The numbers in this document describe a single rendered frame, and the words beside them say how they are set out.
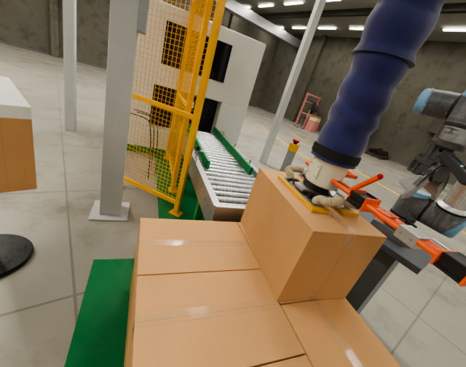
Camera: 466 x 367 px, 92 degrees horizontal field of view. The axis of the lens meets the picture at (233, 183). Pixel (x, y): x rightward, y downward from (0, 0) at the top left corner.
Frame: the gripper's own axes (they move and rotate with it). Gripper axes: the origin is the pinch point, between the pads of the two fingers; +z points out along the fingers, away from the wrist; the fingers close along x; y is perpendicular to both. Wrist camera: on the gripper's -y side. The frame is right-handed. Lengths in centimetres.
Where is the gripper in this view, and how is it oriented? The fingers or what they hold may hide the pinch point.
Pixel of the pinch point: (417, 202)
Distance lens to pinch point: 97.0
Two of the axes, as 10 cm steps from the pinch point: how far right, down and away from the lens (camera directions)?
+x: -9.2, -1.3, -3.7
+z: -2.8, 8.8, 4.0
